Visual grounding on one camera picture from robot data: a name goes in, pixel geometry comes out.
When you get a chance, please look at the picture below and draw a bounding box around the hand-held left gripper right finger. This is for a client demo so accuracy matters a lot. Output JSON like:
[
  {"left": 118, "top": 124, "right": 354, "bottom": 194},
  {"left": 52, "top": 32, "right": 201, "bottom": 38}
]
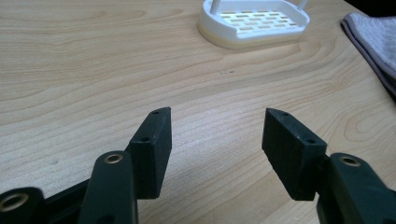
[{"left": 262, "top": 107, "right": 328, "bottom": 202}]

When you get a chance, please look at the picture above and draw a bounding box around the grey cloth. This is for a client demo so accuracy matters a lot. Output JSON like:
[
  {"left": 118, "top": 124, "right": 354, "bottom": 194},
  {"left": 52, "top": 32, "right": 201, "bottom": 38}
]
[{"left": 340, "top": 12, "right": 396, "bottom": 101}]

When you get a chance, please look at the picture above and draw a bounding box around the white slotted drain rack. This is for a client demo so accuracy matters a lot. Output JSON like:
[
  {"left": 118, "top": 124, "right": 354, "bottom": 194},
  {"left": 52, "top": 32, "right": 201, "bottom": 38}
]
[{"left": 197, "top": 0, "right": 311, "bottom": 49}]

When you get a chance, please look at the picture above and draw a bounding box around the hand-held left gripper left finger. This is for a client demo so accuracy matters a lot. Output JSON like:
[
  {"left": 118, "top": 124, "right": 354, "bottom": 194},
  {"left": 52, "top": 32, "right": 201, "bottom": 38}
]
[{"left": 124, "top": 106, "right": 173, "bottom": 200}]

